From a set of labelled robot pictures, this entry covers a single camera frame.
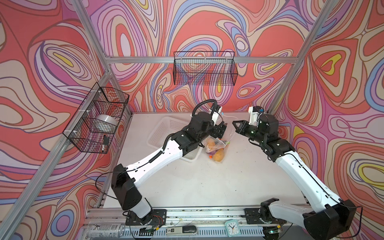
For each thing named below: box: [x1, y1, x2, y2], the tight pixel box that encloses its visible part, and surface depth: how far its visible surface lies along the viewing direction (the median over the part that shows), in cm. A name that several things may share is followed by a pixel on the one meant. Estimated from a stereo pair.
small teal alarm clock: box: [225, 219, 241, 238], surface depth 70 cm
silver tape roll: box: [96, 114, 118, 128], surface depth 73 cm
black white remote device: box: [166, 225, 198, 236], surface depth 68 cm
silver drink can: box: [86, 223, 125, 239], surface depth 68 cm
